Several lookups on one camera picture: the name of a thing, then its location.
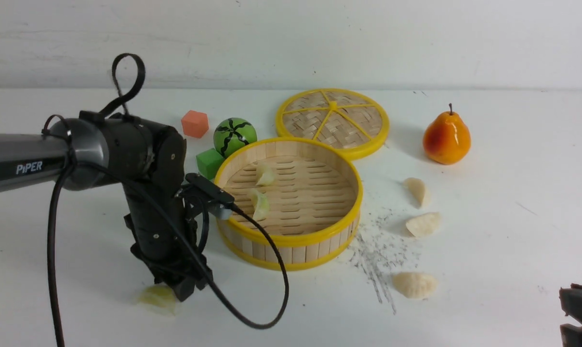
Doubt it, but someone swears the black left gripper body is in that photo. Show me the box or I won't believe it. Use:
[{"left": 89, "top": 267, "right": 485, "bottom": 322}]
[{"left": 123, "top": 182, "right": 210, "bottom": 275}]

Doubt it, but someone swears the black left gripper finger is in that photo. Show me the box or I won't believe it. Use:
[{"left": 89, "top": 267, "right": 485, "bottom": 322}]
[
  {"left": 173, "top": 272, "right": 212, "bottom": 302},
  {"left": 152, "top": 272, "right": 176, "bottom": 288}
]

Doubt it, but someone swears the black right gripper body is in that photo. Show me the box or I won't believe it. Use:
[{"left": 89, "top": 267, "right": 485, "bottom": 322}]
[{"left": 559, "top": 283, "right": 582, "bottom": 347}]

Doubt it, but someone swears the green dumpling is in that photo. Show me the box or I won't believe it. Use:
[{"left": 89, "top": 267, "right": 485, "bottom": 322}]
[
  {"left": 137, "top": 285, "right": 177, "bottom": 316},
  {"left": 255, "top": 162, "right": 276, "bottom": 187},
  {"left": 249, "top": 188, "right": 270, "bottom": 221}
]

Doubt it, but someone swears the white dumpling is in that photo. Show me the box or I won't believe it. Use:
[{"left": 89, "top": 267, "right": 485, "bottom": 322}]
[
  {"left": 405, "top": 212, "right": 442, "bottom": 238},
  {"left": 403, "top": 177, "right": 431, "bottom": 209},
  {"left": 392, "top": 272, "right": 439, "bottom": 300}
]

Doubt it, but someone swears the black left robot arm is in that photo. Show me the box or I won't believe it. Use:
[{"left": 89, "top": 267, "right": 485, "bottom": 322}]
[{"left": 0, "top": 111, "right": 216, "bottom": 301}]

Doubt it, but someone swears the yellow-rimmed bamboo steamer tray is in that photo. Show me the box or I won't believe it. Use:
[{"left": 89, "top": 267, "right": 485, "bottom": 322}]
[{"left": 214, "top": 137, "right": 364, "bottom": 271}]

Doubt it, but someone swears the woven bamboo steamer lid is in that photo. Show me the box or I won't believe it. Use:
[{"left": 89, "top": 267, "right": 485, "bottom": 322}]
[{"left": 274, "top": 88, "right": 390, "bottom": 160}]

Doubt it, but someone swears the green foam cube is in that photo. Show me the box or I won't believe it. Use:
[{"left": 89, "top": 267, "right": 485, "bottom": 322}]
[{"left": 196, "top": 148, "right": 225, "bottom": 180}]

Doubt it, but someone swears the orange foam cube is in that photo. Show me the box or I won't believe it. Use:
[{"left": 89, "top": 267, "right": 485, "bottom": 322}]
[{"left": 181, "top": 110, "right": 210, "bottom": 138}]

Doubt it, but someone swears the green striped watermelon ball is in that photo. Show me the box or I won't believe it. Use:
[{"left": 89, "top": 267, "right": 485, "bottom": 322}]
[{"left": 213, "top": 117, "right": 258, "bottom": 158}]

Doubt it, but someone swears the orange toy pear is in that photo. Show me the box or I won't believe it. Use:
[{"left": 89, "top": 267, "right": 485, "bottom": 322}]
[{"left": 423, "top": 103, "right": 472, "bottom": 165}]

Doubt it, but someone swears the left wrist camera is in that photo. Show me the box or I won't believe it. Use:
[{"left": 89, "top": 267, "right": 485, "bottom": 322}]
[{"left": 177, "top": 172, "right": 235, "bottom": 220}]

